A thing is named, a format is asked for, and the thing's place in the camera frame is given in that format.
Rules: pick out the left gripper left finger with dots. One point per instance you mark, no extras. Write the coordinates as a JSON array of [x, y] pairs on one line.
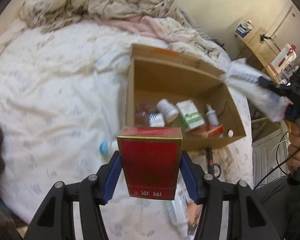
[[108, 176]]

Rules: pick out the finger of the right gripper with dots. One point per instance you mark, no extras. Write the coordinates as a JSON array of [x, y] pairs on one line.
[[268, 84]]

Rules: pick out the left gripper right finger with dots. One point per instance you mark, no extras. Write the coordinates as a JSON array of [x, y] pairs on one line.
[[192, 175]]

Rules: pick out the crinkled white plastic packet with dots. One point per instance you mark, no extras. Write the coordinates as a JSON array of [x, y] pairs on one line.
[[245, 79]]

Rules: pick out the red gold box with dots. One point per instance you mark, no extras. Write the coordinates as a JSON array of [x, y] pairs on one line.
[[150, 158]]

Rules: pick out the white blue eye drops box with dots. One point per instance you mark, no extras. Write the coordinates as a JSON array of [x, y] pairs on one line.
[[156, 120]]

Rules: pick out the black scissors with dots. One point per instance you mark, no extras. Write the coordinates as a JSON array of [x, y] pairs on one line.
[[212, 168]]

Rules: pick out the blue capped white bottle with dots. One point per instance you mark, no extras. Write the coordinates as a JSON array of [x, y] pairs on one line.
[[107, 148]]

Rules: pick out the white tube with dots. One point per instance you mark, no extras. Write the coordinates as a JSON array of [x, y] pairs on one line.
[[184, 212]]

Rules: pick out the wooden shelf desk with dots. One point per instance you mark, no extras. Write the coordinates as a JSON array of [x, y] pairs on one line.
[[260, 49]]

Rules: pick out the flat red box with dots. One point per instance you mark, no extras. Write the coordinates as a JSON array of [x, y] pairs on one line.
[[208, 131]]

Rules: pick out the green white medicine box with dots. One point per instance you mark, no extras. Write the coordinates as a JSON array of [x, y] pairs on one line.
[[189, 115]]

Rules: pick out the small white dropper bottle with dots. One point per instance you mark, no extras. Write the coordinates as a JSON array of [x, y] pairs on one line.
[[211, 116]]

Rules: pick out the white pill bottle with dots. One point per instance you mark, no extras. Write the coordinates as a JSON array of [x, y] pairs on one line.
[[168, 110]]

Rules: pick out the blue white tissue pack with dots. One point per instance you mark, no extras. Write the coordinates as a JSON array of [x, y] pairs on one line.
[[244, 28]]

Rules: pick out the white floral bed sheet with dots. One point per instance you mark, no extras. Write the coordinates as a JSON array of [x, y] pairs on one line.
[[61, 94]]

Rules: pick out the open cardboard box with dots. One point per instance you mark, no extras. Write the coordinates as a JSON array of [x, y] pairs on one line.
[[156, 74]]

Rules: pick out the pink blanket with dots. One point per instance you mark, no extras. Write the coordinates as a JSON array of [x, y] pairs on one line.
[[166, 29]]

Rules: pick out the crumpled floral duvet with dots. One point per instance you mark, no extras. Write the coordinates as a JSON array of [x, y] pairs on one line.
[[55, 14]]

